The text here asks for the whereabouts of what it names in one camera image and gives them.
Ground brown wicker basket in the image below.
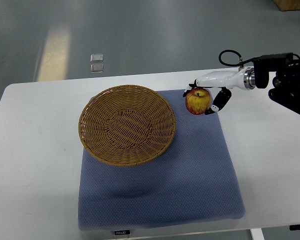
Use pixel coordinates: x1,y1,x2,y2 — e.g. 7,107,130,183
78,85,176,167

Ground red yellow apple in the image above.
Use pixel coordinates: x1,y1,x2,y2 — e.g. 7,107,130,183
185,87,212,115

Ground lower metal floor plate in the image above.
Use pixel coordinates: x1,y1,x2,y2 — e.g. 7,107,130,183
90,63,104,73

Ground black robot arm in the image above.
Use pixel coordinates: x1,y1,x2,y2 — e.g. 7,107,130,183
218,49,300,115

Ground black table bracket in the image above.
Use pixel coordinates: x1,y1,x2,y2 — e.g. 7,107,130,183
289,224,300,231

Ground blue padded mat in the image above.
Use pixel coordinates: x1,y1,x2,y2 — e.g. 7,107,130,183
78,89,245,231

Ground upper metal floor plate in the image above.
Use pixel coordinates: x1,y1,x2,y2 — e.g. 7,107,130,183
90,53,104,63

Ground black table control panel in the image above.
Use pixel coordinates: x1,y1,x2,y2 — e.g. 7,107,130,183
114,230,131,236

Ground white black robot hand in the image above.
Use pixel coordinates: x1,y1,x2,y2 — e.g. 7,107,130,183
183,67,256,115

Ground metal floor plate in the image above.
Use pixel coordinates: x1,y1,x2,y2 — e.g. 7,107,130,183
90,63,104,73
90,53,104,63

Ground wooden box corner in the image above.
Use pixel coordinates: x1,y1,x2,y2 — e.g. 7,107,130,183
274,0,300,12

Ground white table leg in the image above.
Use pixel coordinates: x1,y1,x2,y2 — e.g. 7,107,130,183
250,228,265,240

